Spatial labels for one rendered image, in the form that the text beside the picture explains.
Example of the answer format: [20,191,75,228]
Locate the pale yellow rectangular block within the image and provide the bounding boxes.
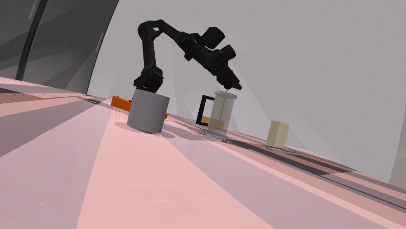
[266,121,289,148]

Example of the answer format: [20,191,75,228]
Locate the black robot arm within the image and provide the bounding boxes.
[134,19,236,93]

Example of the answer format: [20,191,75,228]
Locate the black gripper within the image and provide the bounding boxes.
[199,49,242,90]

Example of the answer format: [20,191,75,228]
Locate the glass french press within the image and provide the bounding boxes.
[196,80,237,140]

